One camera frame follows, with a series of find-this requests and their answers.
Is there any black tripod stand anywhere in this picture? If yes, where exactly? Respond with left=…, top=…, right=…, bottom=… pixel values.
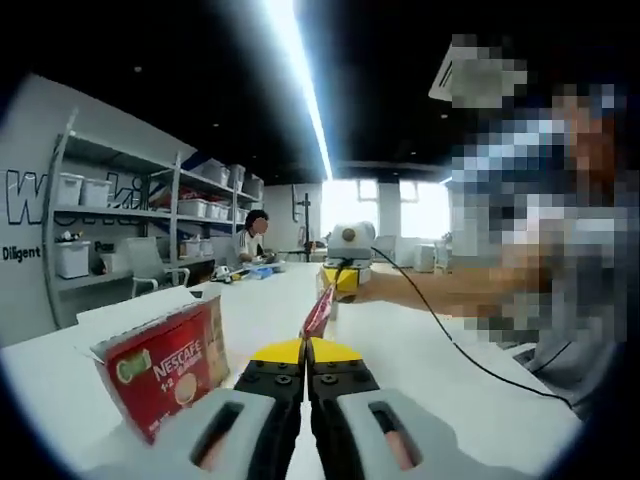
left=293, top=192, right=315, bottom=265

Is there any ceiling light strip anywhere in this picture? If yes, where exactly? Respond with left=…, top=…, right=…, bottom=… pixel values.
left=262, top=0, right=335, bottom=180

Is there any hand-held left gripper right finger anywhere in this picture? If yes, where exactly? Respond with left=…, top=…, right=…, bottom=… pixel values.
left=305, top=337, right=501, bottom=480

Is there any grey metal shelf rack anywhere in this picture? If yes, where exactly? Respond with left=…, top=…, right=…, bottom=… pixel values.
left=42, top=107, right=266, bottom=329

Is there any black cable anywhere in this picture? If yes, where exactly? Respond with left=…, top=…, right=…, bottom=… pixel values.
left=369, top=246, right=576, bottom=407

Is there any person's grey shirt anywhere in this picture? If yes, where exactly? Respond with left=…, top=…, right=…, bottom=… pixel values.
left=524, top=344, right=617, bottom=422

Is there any group of white storage bins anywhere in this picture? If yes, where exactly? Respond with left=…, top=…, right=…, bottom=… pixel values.
left=54, top=158, right=264, bottom=280

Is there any red coffee pouch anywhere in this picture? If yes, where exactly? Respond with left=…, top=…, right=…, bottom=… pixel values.
left=298, top=281, right=338, bottom=354

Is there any red coffee box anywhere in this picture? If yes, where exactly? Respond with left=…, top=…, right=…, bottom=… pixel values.
left=74, top=284, right=232, bottom=446

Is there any grey office chair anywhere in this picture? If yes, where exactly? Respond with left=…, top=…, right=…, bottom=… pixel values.
left=121, top=236, right=192, bottom=297

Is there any white ceiling air conditioner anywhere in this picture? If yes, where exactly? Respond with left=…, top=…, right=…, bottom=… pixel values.
left=428, top=44, right=455, bottom=99

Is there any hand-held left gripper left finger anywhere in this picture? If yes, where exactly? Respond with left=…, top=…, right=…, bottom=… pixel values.
left=84, top=337, right=307, bottom=480

